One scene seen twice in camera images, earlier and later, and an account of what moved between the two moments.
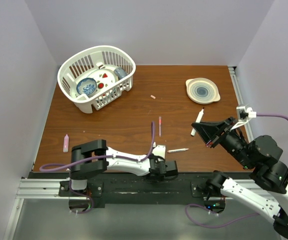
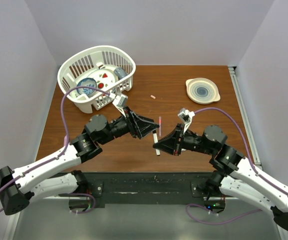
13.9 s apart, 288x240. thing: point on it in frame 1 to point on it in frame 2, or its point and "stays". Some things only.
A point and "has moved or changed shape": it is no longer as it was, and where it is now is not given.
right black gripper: (208, 130) to (170, 143)
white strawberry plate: (104, 77) stays
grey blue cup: (120, 72) stays
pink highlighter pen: (160, 126) stays
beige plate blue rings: (202, 90) stays
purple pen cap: (66, 144) stays
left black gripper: (160, 178) to (138, 125)
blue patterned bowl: (87, 86) stays
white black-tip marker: (198, 120) has moved or changed shape
